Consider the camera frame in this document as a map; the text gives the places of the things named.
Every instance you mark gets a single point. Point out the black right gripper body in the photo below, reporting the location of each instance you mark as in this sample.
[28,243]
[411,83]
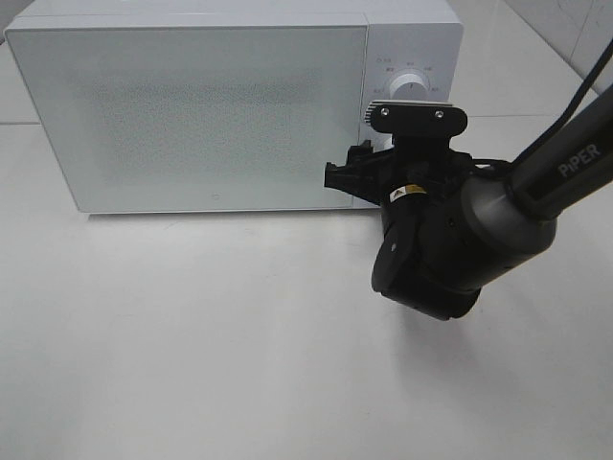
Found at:
[412,185]

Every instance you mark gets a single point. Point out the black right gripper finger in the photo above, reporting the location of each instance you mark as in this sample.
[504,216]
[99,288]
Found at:
[413,123]
[365,175]

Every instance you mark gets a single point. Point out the white microwave door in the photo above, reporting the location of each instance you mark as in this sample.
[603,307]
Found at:
[196,120]

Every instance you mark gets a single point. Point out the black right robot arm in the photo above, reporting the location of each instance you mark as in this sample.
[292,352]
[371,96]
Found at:
[453,223]

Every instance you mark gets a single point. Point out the upper white power knob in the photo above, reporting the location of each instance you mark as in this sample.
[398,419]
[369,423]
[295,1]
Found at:
[408,85]

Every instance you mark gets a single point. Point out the white microwave oven body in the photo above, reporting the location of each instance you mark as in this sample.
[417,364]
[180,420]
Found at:
[423,36]

